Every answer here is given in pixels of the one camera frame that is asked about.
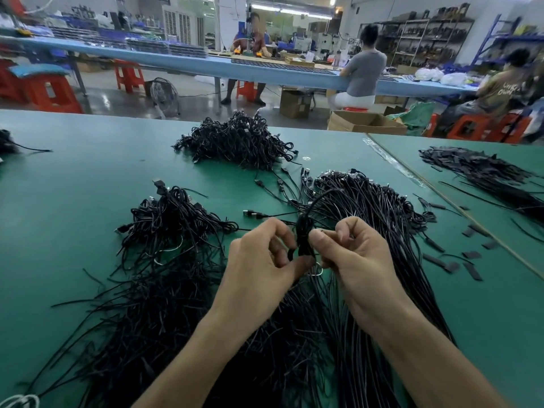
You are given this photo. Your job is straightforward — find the single black cable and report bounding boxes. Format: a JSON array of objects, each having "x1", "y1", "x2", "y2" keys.
[{"x1": 291, "y1": 186, "x2": 350, "y2": 260}]

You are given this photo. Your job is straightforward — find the blue metal rack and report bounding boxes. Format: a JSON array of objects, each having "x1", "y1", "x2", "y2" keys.
[{"x1": 471, "y1": 14, "x2": 544, "y2": 69}]

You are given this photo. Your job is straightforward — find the red stool with blue seat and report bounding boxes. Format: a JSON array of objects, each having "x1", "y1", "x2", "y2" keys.
[{"x1": 8, "y1": 63, "x2": 84, "y2": 114}]

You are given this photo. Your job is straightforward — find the bundle of long black cables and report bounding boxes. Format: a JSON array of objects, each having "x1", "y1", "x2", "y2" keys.
[{"x1": 246, "y1": 168, "x2": 456, "y2": 408}]

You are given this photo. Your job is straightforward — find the pile of black cables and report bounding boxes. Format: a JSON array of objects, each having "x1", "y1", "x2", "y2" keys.
[{"x1": 25, "y1": 182, "x2": 341, "y2": 408}]

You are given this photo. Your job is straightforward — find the white pillar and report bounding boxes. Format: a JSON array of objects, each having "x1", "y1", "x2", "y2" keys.
[{"x1": 216, "y1": 0, "x2": 248, "y2": 52}]

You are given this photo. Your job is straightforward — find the pile of white bags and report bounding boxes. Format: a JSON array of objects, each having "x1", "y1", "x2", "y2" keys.
[{"x1": 414, "y1": 66, "x2": 470, "y2": 87}]

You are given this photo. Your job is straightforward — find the metal storage shelf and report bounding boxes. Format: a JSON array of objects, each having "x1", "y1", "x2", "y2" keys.
[{"x1": 374, "y1": 4, "x2": 475, "y2": 69}]

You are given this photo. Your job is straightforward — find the person's left forearm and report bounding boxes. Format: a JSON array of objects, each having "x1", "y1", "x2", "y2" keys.
[{"x1": 131, "y1": 303, "x2": 248, "y2": 408}]

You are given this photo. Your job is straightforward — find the person's right hand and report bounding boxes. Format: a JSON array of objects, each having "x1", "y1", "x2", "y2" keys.
[{"x1": 308, "y1": 216, "x2": 418, "y2": 335}]

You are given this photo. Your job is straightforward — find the person's right forearm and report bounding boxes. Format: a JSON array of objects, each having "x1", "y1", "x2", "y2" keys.
[{"x1": 382, "y1": 305, "x2": 511, "y2": 408}]

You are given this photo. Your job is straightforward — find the small cardboard box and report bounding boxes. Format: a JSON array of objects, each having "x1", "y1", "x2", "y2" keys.
[{"x1": 279, "y1": 87, "x2": 314, "y2": 119}]

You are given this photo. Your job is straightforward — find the person's left hand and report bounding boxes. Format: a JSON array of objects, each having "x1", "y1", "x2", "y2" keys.
[{"x1": 208, "y1": 218, "x2": 316, "y2": 330}]

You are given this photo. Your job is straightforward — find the long blue workbench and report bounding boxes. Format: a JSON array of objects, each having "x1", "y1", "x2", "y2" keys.
[{"x1": 0, "y1": 36, "x2": 477, "y2": 99}]

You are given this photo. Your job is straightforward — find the heap of black cables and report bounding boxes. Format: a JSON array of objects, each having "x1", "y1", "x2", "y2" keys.
[
  {"x1": 173, "y1": 110, "x2": 299, "y2": 171},
  {"x1": 0, "y1": 129, "x2": 52, "y2": 162}
]

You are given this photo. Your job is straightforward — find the scattered dark tie pieces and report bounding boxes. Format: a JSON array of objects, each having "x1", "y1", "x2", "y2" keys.
[{"x1": 414, "y1": 197, "x2": 501, "y2": 281}]

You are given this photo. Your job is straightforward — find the red plastic stool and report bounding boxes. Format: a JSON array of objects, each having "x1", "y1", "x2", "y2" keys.
[
  {"x1": 114, "y1": 61, "x2": 146, "y2": 94},
  {"x1": 0, "y1": 57, "x2": 25, "y2": 103},
  {"x1": 236, "y1": 80, "x2": 258, "y2": 102},
  {"x1": 448, "y1": 113, "x2": 532, "y2": 143}
]

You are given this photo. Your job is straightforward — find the small cluster of knotted cables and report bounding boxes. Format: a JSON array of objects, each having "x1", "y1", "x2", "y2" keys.
[{"x1": 116, "y1": 180, "x2": 241, "y2": 269}]

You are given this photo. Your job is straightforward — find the green bag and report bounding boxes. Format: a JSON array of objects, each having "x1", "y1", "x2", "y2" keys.
[{"x1": 393, "y1": 101, "x2": 439, "y2": 135}]

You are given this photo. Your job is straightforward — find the open cardboard box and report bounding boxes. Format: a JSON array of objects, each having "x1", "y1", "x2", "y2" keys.
[{"x1": 328, "y1": 110, "x2": 409, "y2": 135}]

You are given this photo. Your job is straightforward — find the bunch of white wire rings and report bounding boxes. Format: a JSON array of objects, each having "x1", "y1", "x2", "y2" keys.
[{"x1": 0, "y1": 393, "x2": 41, "y2": 408}]

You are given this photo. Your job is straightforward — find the grey floor fan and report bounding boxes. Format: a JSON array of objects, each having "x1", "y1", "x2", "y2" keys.
[{"x1": 146, "y1": 78, "x2": 181, "y2": 120}]

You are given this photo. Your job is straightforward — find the spread of straight black cables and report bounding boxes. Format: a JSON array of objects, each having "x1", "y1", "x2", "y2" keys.
[{"x1": 419, "y1": 146, "x2": 544, "y2": 222}]

